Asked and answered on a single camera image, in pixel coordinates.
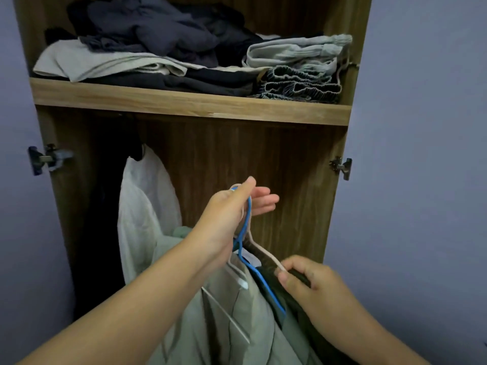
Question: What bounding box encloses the stack of dark clothes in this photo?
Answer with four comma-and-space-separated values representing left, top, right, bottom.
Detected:
32, 0, 360, 105

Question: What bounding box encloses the person's left hand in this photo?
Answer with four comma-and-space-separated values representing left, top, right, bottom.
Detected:
184, 176, 281, 271

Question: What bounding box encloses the sage green shirt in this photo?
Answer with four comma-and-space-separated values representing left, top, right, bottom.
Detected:
173, 226, 324, 365

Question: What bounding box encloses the black leather jacket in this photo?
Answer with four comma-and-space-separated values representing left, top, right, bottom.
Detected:
72, 121, 145, 320

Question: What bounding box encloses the beige grey cardigan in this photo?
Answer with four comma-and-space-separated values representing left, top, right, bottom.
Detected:
152, 231, 282, 365

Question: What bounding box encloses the pink hanger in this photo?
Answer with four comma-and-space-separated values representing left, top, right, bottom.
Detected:
230, 183, 289, 273

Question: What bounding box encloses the blue plastic hanger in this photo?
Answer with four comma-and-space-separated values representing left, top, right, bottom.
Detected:
230, 186, 287, 314

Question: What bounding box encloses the lilac wardrobe door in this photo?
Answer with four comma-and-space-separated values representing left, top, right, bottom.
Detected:
0, 0, 487, 365

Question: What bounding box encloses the person's left forearm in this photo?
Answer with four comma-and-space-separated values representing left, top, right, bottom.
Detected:
17, 235, 218, 365

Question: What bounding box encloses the white plastic hanger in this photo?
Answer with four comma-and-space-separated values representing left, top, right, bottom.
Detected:
201, 183, 252, 345

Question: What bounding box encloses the person's right hand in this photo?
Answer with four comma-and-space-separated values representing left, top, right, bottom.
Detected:
276, 255, 355, 332

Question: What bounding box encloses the dark green striped shirt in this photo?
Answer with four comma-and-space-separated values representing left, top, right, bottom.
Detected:
258, 258, 358, 365

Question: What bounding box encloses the cream padded jacket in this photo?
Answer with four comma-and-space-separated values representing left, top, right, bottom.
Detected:
117, 144, 183, 285

